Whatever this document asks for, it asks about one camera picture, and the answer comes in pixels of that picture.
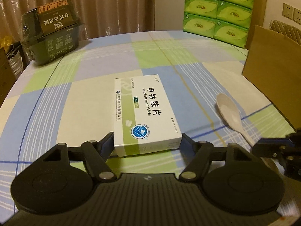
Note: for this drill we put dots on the quilted brown chair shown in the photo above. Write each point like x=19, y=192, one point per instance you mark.
x=287, y=30

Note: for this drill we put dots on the white plastic spoon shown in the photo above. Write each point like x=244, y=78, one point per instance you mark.
x=230, y=113

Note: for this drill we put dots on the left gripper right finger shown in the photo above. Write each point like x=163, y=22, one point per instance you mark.
x=198, y=156

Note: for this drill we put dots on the brown cardboard box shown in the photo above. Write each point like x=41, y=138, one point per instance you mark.
x=273, y=66

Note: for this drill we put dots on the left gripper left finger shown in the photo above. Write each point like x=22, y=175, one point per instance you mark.
x=95, y=155

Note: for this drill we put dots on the white tablet medicine box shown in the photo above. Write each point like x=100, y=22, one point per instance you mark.
x=144, y=119

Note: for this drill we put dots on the green tissue pack stack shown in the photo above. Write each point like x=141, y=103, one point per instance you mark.
x=224, y=20

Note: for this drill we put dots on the brown curtain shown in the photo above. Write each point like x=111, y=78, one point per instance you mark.
x=100, y=17

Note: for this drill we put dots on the checkered tablecloth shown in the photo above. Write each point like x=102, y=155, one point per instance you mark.
x=79, y=96

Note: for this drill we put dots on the dark green food container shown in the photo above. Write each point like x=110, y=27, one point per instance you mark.
x=50, y=31

